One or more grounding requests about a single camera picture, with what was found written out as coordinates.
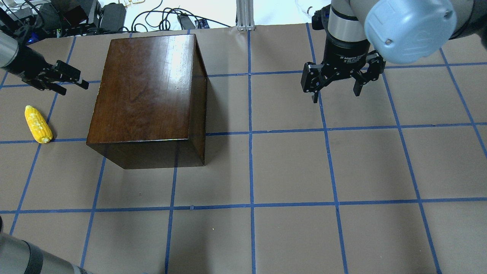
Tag black power adapter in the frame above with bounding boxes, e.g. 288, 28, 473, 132
177, 13, 196, 30

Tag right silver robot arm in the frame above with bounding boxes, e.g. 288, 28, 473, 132
301, 0, 487, 103

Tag yellow corn cob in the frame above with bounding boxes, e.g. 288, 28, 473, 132
24, 105, 53, 144

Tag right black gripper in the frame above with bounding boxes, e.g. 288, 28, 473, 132
301, 36, 386, 104

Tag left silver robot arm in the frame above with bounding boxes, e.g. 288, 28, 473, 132
1, 32, 90, 96

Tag aluminium frame post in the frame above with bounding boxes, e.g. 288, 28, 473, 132
236, 0, 255, 31

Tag dark wooden drawer cabinet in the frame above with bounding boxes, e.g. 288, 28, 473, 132
86, 34, 208, 169

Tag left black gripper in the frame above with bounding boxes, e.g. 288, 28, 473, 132
6, 46, 90, 96

